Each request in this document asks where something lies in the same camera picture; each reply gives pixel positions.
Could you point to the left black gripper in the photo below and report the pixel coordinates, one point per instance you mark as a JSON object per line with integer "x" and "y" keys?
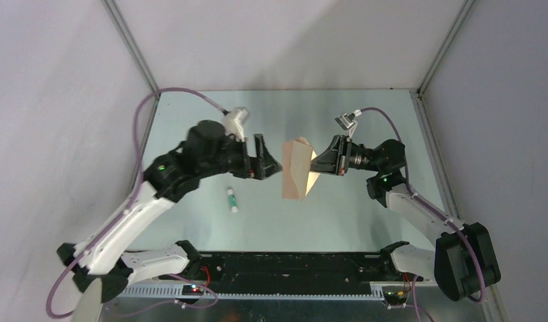
{"x": 260, "y": 167}

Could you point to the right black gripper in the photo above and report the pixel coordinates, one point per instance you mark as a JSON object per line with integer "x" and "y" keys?
{"x": 328, "y": 162}

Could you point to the tan paper envelope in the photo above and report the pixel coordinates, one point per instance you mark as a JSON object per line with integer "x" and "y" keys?
{"x": 297, "y": 177}

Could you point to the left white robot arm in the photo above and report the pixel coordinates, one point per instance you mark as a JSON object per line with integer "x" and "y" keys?
{"x": 105, "y": 257}

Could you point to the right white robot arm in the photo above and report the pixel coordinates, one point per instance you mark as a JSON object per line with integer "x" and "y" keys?
{"x": 463, "y": 261}

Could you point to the white green glue stick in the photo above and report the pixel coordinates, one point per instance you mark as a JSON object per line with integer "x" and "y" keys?
{"x": 232, "y": 200}

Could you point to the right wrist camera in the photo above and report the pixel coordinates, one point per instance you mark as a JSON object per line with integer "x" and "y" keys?
{"x": 348, "y": 123}

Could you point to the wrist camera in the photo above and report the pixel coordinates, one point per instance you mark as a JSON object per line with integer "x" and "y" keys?
{"x": 348, "y": 123}
{"x": 234, "y": 121}

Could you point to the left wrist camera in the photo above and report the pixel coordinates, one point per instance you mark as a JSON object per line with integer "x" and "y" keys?
{"x": 234, "y": 121}

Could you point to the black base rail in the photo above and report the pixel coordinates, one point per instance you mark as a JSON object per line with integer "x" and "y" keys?
{"x": 293, "y": 273}

